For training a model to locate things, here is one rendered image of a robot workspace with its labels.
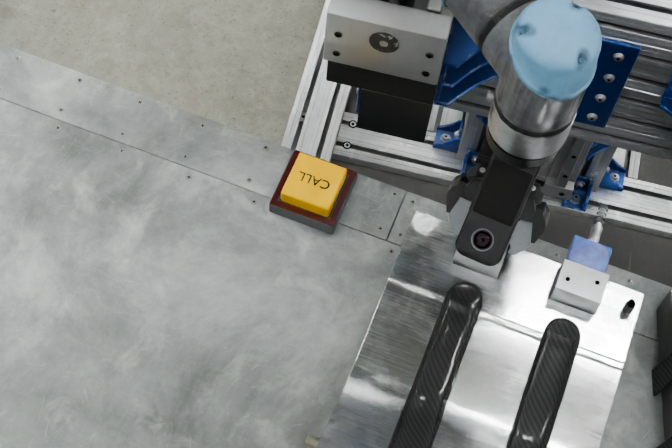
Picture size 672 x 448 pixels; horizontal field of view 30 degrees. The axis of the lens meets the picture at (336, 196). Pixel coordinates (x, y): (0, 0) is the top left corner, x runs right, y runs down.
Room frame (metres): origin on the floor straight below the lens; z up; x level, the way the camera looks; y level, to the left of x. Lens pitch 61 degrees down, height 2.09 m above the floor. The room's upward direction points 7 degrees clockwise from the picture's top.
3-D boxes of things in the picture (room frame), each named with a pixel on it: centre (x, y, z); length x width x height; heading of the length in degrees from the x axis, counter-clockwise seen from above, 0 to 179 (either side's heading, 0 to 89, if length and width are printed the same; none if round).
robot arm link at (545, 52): (0.64, -0.17, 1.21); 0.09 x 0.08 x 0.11; 36
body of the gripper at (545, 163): (0.65, -0.17, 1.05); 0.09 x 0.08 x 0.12; 165
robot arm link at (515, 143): (0.64, -0.17, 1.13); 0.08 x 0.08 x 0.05
